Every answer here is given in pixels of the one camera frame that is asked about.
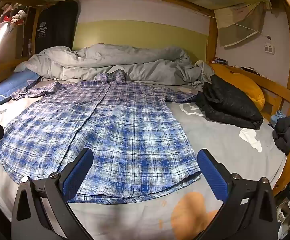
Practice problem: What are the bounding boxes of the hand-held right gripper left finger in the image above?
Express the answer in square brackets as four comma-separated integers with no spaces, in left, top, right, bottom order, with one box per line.
[11,147,94,240]

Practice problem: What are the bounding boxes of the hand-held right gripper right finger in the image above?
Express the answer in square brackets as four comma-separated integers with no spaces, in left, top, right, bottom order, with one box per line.
[197,149,279,240]

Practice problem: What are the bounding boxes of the blue plaid shirt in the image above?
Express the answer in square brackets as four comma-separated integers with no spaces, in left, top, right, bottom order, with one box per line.
[0,70,203,204]

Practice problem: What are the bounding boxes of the blue pillow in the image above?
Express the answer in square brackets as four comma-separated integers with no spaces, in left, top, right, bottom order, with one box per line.
[0,70,41,110]

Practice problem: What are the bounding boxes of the white tissue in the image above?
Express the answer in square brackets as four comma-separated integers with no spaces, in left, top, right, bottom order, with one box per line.
[239,128,262,152]

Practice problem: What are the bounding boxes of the black puffer jacket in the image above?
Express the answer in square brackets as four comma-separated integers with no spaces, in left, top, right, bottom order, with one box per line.
[196,74,264,130]

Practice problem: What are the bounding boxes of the dark garment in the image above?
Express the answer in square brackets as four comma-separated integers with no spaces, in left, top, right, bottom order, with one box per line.
[272,115,290,155]

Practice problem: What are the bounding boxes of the light blue cloth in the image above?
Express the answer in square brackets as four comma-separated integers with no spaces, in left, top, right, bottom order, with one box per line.
[270,110,288,128]

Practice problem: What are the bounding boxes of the yellow pillow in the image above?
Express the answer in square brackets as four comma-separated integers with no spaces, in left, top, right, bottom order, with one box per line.
[209,62,265,112]

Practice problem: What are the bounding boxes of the grey duvet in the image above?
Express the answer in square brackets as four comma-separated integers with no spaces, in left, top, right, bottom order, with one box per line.
[14,43,215,90]

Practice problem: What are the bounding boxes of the white and red plush toys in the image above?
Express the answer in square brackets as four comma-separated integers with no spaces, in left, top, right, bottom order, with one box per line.
[0,2,26,27]

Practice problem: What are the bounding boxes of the pale hanging cloth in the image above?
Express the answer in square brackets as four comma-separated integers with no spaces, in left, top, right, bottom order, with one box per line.
[214,1,273,48]

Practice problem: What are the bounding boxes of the wooden bed frame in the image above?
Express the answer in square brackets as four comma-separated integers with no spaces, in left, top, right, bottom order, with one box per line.
[0,0,290,198]

